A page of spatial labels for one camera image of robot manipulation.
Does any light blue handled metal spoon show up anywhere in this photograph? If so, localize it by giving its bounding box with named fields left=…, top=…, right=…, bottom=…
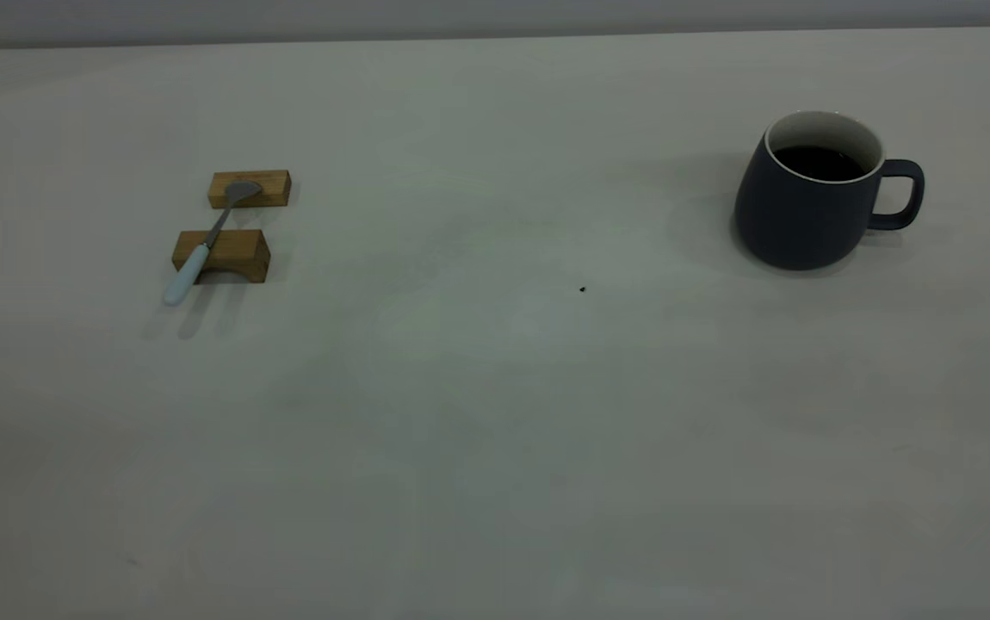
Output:
left=163, top=181, right=263, bottom=307

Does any dark grey ceramic cup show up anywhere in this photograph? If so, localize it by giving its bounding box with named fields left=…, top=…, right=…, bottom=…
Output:
left=733, top=110, right=925, bottom=271

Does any flat rectangular wooden block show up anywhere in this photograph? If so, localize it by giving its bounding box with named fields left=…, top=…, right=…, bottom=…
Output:
left=207, top=170, right=292, bottom=210

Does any arched wooden block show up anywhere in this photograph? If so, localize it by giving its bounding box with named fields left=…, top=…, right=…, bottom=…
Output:
left=171, top=228, right=272, bottom=285

